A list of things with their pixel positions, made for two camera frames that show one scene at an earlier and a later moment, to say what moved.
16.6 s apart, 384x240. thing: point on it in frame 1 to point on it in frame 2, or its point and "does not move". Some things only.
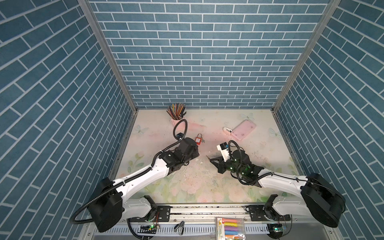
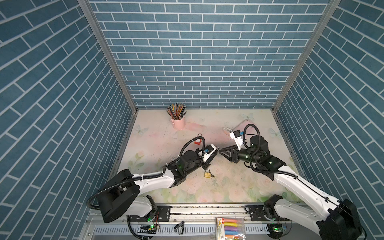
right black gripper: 221,164 to 234,153
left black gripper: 196,152 to 207,163
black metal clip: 181,224 does not move
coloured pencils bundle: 176,110 does not move
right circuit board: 276,230 does not move
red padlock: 198,139 does not move
